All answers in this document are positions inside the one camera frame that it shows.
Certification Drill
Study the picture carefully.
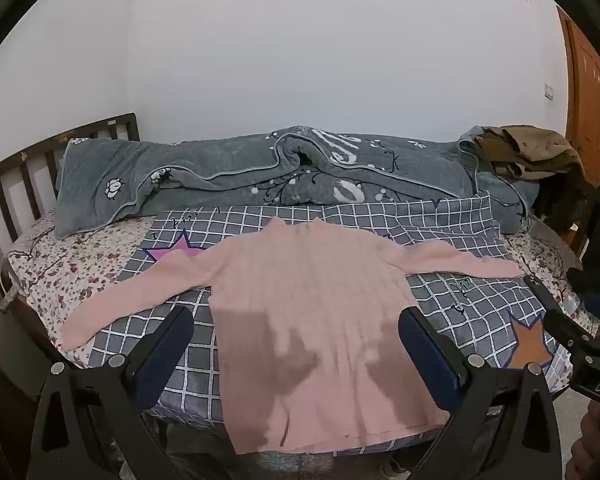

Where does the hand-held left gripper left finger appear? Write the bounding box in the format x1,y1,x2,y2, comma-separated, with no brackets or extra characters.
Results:
27,305,196,480

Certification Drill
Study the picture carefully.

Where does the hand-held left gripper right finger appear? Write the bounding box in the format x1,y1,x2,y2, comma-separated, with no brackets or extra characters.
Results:
397,306,563,480

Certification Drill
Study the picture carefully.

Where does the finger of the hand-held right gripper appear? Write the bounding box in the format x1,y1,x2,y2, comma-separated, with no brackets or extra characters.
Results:
523,274,600,362
566,266,600,324

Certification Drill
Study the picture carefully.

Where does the pink knit sweater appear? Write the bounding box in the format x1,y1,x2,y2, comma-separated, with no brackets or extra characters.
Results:
60,217,525,456

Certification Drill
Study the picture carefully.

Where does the brown clothes pile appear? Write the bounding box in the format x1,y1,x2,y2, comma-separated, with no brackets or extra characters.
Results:
474,125,587,182

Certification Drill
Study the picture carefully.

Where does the grey checked star blanket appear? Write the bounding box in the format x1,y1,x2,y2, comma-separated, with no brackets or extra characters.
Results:
87,191,570,427

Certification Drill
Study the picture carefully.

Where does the dark chair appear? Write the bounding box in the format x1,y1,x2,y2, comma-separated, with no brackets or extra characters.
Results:
531,174,597,257

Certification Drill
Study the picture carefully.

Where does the floral bedsheet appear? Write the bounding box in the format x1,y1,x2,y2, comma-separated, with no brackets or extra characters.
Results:
6,209,600,372

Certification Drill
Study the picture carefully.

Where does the grey flower print quilt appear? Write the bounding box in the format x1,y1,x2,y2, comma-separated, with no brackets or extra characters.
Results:
54,124,542,239

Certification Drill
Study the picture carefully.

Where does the wooden door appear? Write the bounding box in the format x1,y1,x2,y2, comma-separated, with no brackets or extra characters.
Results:
556,6,600,183

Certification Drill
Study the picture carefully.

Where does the dark wooden headboard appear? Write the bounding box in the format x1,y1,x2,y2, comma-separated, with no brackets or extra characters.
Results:
0,112,142,283

